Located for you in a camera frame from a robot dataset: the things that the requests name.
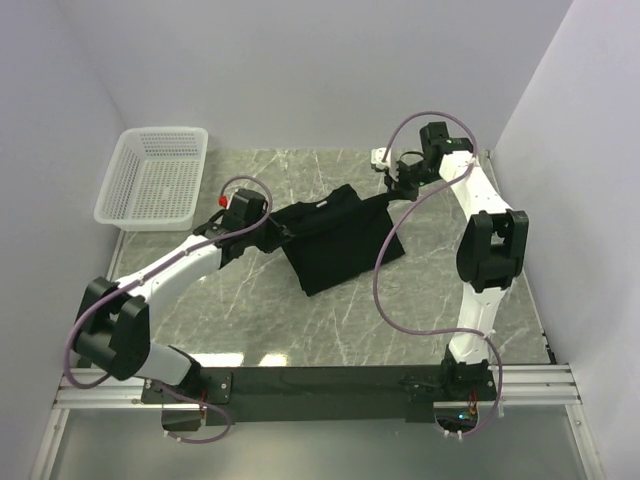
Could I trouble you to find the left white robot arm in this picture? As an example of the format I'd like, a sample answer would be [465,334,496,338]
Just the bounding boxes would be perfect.
[65,188,278,402]

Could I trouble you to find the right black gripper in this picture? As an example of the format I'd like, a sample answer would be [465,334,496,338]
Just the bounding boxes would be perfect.
[384,160,441,202]

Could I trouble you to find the white plastic basket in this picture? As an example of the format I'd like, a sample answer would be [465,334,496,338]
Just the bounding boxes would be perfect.
[94,126,209,232]

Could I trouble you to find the black t shirt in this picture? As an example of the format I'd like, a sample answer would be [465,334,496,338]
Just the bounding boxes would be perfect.
[265,184,394,297]

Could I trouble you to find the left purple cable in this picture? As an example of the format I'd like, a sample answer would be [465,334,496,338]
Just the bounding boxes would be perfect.
[64,176,275,444]

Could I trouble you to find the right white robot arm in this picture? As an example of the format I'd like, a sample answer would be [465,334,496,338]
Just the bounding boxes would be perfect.
[375,121,529,401]

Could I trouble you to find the aluminium rail frame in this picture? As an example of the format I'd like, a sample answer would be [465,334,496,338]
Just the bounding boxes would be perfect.
[53,365,582,410]

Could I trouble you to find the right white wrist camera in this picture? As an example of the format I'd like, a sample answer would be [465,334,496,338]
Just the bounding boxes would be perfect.
[370,147,397,176]

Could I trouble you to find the black base beam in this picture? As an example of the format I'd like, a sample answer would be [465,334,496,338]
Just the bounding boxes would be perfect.
[141,363,501,427]

